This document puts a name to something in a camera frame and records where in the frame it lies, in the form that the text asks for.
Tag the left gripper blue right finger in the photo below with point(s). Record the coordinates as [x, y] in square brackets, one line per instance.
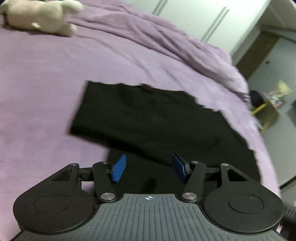
[181, 167]

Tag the white plush bunny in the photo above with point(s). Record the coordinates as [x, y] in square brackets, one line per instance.
[43, 16]

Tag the purple bed blanket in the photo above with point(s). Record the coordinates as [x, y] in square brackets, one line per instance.
[43, 77]

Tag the brown wooden door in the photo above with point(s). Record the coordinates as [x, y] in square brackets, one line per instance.
[256, 54]

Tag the dark clothes on chair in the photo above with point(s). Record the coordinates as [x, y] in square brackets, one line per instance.
[256, 99]

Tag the white wardrobe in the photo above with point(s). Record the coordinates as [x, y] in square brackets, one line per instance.
[221, 23]

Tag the flower bouquet in paper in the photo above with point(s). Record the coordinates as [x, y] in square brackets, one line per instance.
[276, 96]

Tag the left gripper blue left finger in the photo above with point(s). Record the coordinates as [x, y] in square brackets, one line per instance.
[118, 169]

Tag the black long-sleeve shirt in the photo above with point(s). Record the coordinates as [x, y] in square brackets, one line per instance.
[151, 125]

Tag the yellow-legged side table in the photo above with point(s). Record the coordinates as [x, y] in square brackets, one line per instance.
[265, 115]

